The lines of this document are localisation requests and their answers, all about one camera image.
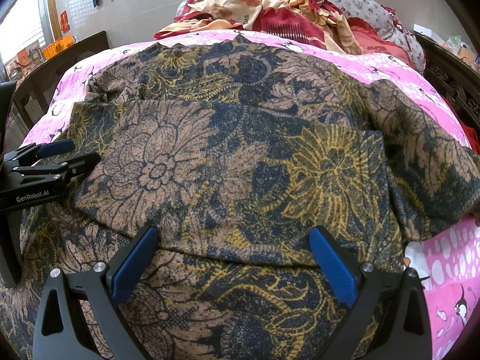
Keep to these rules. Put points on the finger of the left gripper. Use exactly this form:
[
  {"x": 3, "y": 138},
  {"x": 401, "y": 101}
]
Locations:
[
  {"x": 48, "y": 149},
  {"x": 24, "y": 171}
]

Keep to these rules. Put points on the red orange crumpled blanket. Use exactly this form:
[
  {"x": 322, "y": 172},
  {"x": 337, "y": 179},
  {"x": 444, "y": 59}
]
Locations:
[{"x": 318, "y": 23}]

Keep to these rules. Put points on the pink penguin bed sheet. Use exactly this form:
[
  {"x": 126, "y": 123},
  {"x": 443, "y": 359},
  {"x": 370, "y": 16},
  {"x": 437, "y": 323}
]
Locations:
[{"x": 448, "y": 263}]

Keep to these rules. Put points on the dark wooden footboard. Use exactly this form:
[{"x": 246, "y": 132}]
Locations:
[{"x": 34, "y": 94}]

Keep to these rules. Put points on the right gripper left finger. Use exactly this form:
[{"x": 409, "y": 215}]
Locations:
[{"x": 61, "y": 330}]

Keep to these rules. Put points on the dark carved wooden headboard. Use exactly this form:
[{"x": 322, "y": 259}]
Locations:
[{"x": 453, "y": 79}]

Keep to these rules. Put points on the dark floral patterned garment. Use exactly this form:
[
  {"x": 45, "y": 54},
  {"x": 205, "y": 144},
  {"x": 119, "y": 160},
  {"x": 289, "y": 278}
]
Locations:
[{"x": 234, "y": 152}]

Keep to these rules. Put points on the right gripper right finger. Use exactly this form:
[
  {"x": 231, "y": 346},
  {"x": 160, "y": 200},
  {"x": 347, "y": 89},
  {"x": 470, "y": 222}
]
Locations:
[{"x": 404, "y": 330}]

